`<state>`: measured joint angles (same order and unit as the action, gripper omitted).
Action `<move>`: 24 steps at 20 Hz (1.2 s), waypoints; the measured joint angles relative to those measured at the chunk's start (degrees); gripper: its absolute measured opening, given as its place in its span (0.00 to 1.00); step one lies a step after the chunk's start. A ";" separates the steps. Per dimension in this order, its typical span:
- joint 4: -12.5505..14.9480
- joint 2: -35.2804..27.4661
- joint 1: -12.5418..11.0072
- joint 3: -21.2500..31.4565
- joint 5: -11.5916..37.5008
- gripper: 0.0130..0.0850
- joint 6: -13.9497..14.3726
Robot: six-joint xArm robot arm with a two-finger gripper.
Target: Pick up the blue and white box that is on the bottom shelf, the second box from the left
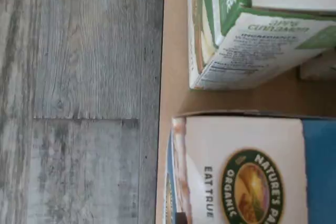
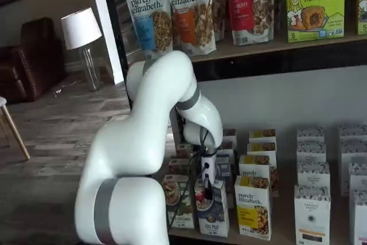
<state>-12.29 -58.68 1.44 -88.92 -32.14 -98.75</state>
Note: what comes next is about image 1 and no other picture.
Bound blue and white cereal box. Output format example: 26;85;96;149
163;115;336;224

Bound green and white cereal box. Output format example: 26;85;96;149
187;0;336;91

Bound black metal shelving rack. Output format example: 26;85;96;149
154;0;336;224

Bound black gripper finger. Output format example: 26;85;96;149
176;211;190;224

